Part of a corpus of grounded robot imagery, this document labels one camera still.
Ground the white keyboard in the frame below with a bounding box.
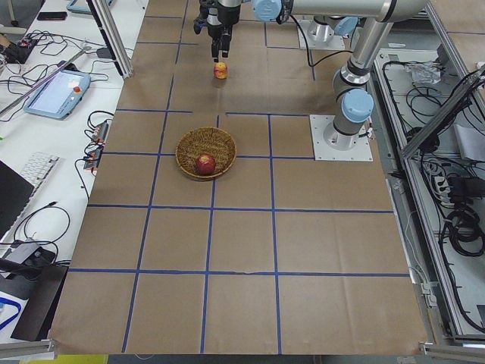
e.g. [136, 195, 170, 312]
[20, 152, 60, 193]

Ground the black smartphone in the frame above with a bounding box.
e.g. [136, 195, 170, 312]
[36, 11, 67, 21]

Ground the grey usb hub box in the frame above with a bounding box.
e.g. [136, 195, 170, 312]
[3, 240, 55, 264]

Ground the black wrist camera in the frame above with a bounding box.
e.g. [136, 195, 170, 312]
[193, 0, 213, 35]

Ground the brown paper table cover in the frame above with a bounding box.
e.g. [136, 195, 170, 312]
[51, 1, 427, 355]

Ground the woven wicker basket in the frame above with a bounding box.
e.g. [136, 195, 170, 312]
[175, 127, 236, 181]

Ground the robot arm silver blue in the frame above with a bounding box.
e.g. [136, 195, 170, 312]
[193, 0, 427, 151]
[298, 15, 358, 51]

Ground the dark red apple in basket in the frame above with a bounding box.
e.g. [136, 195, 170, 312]
[196, 154, 216, 176]

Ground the yellow red apple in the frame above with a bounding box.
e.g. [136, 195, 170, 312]
[213, 62, 228, 80]

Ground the aluminium frame post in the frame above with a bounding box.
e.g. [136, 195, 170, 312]
[86, 0, 133, 79]

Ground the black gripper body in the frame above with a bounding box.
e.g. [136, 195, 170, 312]
[206, 0, 241, 38]

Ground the blue teach pendant tablet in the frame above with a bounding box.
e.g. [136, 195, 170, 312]
[23, 71, 91, 120]

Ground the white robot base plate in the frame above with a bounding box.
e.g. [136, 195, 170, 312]
[309, 115, 374, 162]

